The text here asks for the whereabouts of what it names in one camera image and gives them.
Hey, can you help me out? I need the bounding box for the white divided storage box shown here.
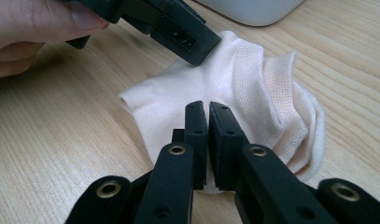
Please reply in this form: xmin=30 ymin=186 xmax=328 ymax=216
xmin=195 ymin=0 xmax=306 ymax=28

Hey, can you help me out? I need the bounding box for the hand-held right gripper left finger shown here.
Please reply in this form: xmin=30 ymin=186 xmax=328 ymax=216
xmin=133 ymin=100 xmax=209 ymax=224

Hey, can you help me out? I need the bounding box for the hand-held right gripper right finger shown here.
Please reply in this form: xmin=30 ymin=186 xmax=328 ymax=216
xmin=208 ymin=101 xmax=340 ymax=224

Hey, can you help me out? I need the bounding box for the pale pink sock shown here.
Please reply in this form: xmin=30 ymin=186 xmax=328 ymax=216
xmin=118 ymin=30 xmax=328 ymax=194

